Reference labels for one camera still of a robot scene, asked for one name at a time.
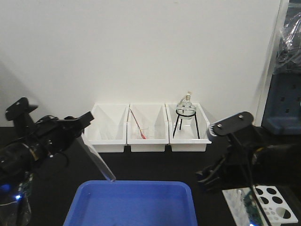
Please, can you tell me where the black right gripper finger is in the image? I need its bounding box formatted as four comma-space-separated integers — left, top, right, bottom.
195, 165, 223, 193

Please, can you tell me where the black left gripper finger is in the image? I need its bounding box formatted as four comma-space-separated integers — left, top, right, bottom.
71, 112, 94, 131

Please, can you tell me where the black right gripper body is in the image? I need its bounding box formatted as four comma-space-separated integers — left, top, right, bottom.
212, 131, 266, 188

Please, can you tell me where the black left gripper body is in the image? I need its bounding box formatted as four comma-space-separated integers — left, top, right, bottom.
28, 115, 81, 161

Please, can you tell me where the clear glass test tube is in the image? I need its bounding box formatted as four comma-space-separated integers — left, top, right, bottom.
77, 133, 117, 183

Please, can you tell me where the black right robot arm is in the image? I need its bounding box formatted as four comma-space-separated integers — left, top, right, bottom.
195, 134, 301, 192

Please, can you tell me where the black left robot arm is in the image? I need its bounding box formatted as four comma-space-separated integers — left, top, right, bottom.
0, 112, 94, 184

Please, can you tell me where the white test tube rack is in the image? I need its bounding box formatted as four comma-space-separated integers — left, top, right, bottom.
222, 186, 299, 226

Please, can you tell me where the grey pegboard drying rack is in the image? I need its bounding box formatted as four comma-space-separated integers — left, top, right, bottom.
261, 73, 301, 135

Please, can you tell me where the left white storage bin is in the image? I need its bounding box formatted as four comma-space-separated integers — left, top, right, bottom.
84, 103, 129, 153

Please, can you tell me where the white storage bin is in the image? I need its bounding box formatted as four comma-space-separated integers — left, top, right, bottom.
165, 103, 211, 152
84, 103, 129, 153
127, 104, 169, 153

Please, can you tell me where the right white storage bin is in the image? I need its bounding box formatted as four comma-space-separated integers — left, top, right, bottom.
165, 103, 211, 152

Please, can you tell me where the small beaker in bin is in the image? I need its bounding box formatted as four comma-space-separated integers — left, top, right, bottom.
132, 127, 155, 139

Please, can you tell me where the middle white storage bin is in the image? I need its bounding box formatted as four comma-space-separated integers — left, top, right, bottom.
127, 104, 169, 153

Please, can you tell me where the glass alcohol lamp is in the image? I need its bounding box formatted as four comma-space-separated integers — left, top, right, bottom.
176, 91, 196, 120

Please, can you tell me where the blue plastic tray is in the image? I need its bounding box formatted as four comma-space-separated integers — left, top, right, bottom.
63, 180, 198, 226

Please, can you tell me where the clear glass beaker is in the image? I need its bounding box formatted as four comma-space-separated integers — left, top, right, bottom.
0, 185, 32, 226

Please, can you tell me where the clear plastic bag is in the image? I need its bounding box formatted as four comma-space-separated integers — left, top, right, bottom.
274, 0, 301, 74

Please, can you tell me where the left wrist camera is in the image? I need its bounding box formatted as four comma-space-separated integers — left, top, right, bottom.
5, 97, 38, 136

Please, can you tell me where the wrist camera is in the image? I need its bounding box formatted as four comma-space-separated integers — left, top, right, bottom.
207, 111, 254, 138
5, 97, 38, 136

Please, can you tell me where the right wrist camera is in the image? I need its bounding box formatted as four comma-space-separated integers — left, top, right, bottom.
207, 111, 254, 138

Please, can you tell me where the black wire tripod stand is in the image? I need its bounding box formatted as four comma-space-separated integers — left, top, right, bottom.
173, 109, 200, 139

